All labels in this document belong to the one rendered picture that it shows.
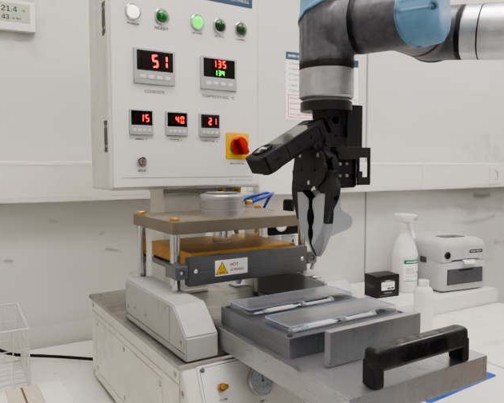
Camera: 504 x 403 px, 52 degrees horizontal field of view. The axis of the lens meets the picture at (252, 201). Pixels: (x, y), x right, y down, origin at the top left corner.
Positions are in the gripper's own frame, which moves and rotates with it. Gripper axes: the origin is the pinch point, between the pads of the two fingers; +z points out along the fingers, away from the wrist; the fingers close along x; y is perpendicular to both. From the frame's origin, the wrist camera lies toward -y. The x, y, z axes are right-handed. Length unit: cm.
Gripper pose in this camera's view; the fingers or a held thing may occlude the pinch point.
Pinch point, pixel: (313, 247)
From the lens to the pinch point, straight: 71.9
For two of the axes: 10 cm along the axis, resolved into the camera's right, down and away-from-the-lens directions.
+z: 0.0, 10.0, 0.7
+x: -5.1, -0.6, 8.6
